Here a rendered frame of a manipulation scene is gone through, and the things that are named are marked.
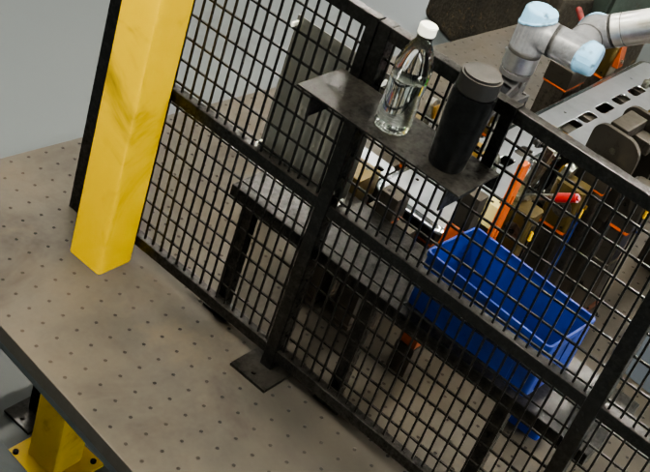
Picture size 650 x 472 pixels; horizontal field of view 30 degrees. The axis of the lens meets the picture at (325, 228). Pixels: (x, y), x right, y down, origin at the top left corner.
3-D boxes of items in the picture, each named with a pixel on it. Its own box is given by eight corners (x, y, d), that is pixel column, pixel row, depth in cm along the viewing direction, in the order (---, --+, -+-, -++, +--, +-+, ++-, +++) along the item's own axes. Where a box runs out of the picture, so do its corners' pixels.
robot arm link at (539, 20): (557, 21, 254) (521, 4, 256) (537, 67, 260) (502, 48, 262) (568, 12, 260) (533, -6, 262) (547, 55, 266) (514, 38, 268)
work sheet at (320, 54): (258, 148, 244) (299, 14, 226) (341, 209, 235) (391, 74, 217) (251, 150, 242) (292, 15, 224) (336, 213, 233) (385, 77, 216)
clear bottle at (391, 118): (388, 111, 211) (425, 11, 200) (416, 131, 209) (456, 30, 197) (366, 120, 207) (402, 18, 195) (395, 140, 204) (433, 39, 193)
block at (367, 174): (310, 274, 290) (354, 152, 269) (335, 292, 287) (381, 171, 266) (289, 285, 284) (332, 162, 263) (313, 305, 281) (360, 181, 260)
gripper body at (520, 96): (520, 117, 276) (541, 73, 269) (501, 127, 269) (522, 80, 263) (494, 100, 279) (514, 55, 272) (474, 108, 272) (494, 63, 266)
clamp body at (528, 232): (467, 307, 298) (521, 193, 277) (499, 331, 294) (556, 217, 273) (453, 317, 293) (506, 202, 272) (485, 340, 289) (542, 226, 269)
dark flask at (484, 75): (440, 145, 207) (477, 55, 197) (475, 168, 204) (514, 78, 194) (415, 157, 202) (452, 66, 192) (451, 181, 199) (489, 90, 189)
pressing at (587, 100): (635, 56, 373) (636, 51, 372) (697, 94, 364) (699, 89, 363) (369, 186, 273) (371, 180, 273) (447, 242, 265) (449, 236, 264)
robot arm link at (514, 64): (529, 64, 260) (499, 44, 263) (521, 82, 263) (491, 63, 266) (546, 57, 265) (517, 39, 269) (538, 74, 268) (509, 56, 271)
